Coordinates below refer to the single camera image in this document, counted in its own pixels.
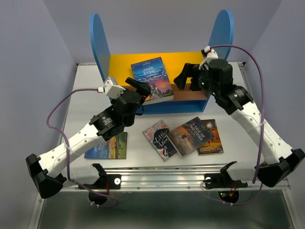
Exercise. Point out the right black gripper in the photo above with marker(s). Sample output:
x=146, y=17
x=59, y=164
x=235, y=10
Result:
x=190, y=70

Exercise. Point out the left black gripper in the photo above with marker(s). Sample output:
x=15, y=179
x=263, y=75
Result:
x=142, y=88

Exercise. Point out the Jane Eyre blue book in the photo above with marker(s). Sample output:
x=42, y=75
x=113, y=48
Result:
x=154, y=73

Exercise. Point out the A Tale of Two Cities book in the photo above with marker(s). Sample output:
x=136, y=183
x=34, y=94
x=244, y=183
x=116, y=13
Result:
x=188, y=137

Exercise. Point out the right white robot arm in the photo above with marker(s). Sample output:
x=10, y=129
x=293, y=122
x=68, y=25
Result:
x=276, y=158

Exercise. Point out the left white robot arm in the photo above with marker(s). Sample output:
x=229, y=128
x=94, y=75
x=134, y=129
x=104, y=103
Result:
x=51, y=171

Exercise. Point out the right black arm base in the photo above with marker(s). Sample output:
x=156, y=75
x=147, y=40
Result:
x=228, y=193

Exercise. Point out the blue and yellow wooden bookshelf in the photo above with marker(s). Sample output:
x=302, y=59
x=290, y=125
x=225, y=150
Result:
x=184, y=101

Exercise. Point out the Little Women book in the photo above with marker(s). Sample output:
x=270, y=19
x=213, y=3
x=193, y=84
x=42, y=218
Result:
x=157, y=136

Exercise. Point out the Animal Farm book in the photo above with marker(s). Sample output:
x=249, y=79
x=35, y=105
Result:
x=115, y=148

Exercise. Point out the Edward Rulane brown book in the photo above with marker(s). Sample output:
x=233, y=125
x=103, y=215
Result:
x=213, y=146

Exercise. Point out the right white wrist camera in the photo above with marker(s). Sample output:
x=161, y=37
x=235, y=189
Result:
x=209, y=54

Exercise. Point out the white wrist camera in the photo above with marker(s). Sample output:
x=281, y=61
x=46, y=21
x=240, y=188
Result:
x=111, y=88
x=209, y=54

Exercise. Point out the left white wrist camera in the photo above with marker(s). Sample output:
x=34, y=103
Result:
x=111, y=88

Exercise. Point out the aluminium rail frame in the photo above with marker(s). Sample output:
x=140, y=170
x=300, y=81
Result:
x=143, y=169

